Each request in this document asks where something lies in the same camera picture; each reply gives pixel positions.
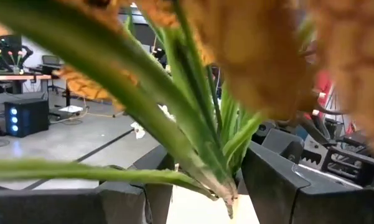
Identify black office chair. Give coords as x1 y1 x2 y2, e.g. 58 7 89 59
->
40 54 65 75

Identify wooden background table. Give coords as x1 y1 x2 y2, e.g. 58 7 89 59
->
0 73 54 94

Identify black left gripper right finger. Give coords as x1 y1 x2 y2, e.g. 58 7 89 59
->
236 141 374 224

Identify white floor sheet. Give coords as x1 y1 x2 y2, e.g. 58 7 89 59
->
58 105 84 114

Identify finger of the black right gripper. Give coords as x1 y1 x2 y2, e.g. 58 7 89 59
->
322 145 374 188
261 129 304 163

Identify black computer tower blue lights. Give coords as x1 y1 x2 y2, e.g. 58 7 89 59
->
3 98 50 138

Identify yellow artificial flower bunch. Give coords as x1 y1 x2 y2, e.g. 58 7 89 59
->
0 0 374 220

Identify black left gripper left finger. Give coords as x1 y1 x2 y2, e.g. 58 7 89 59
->
0 144 175 224

